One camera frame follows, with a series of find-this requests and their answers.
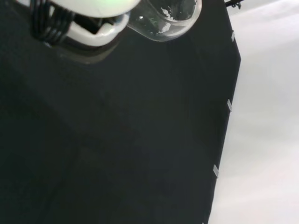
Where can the black cloth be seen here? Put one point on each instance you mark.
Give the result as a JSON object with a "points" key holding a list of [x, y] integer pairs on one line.
{"points": [[116, 128]]}

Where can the grey tape clip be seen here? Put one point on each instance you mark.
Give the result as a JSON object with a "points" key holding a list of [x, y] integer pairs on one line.
{"points": [[232, 36], [216, 171], [229, 105]]}

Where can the black tripod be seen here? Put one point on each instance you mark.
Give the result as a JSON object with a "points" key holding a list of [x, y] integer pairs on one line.
{"points": [[233, 2]]}

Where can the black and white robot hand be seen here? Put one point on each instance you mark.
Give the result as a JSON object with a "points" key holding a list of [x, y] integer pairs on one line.
{"points": [[93, 7]]}

